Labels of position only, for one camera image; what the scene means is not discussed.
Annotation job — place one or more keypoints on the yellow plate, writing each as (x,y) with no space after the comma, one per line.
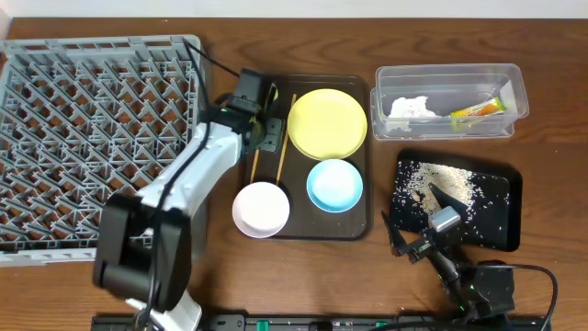
(327,124)

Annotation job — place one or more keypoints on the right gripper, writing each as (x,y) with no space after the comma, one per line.
(422,245)

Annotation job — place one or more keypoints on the clear plastic bin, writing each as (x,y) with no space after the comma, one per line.
(449,87)

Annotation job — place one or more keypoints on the snack wrapper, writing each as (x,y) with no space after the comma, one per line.
(465,118)

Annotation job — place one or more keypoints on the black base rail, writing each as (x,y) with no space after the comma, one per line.
(239,322)

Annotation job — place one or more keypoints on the white napkin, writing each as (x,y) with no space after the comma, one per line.
(404,109)

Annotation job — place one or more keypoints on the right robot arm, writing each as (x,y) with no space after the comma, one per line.
(485,290)

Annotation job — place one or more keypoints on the food scraps rice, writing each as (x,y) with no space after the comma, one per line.
(485,199)

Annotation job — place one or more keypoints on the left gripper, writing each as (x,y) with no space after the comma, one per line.
(272,127)

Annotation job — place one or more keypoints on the grey dishwasher rack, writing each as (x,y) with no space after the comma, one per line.
(81,120)

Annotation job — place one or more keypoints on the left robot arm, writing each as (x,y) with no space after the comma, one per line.
(144,249)

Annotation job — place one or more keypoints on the pink bowl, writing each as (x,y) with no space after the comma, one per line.
(260,210)

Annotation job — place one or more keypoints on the light blue bowl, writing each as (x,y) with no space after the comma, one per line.
(334,186)

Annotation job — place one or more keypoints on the black tray bin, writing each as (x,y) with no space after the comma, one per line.
(488,167)

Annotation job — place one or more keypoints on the dark brown serving tray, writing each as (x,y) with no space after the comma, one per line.
(306,221)

